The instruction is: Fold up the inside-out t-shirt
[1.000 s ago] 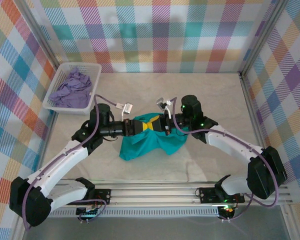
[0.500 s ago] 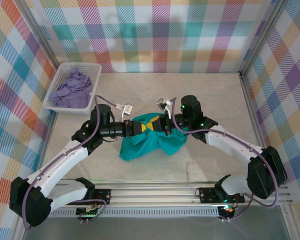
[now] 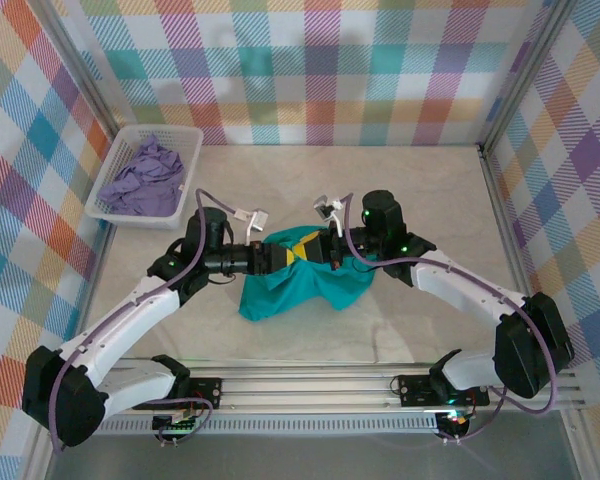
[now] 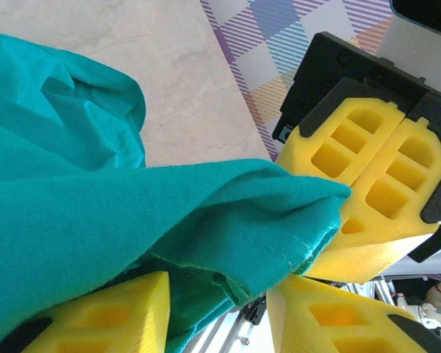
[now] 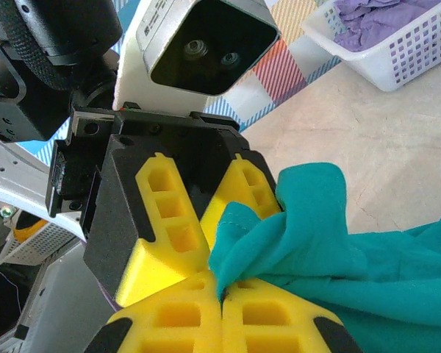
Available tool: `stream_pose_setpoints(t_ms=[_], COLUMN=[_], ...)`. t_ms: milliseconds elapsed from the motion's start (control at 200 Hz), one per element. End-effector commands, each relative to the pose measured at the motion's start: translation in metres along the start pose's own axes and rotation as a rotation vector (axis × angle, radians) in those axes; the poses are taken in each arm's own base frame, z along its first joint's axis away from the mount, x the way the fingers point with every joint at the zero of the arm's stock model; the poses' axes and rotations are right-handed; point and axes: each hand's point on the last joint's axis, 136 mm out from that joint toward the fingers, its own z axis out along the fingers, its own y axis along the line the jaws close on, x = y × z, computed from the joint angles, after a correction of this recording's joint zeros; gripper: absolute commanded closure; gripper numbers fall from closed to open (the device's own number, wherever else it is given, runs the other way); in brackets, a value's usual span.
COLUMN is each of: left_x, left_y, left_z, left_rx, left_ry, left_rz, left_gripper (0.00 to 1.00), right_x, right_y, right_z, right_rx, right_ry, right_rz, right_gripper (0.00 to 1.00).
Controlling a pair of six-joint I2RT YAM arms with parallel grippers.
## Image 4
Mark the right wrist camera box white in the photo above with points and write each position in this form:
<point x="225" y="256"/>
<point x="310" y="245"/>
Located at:
<point x="408" y="48"/>

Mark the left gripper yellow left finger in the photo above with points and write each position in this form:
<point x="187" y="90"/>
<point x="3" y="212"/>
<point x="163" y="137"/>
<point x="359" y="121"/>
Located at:
<point x="132" y="298"/>

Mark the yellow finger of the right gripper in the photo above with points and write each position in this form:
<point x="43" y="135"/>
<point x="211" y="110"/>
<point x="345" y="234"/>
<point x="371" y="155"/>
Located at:
<point x="422" y="176"/>
<point x="316" y="147"/>

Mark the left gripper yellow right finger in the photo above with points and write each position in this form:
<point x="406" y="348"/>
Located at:
<point x="308" y="331"/>

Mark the teal t-shirt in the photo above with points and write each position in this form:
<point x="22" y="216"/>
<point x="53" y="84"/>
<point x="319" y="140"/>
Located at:
<point x="95" y="220"/>

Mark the person's hand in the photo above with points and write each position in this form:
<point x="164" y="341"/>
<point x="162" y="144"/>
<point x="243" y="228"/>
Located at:
<point x="439" y="294"/>

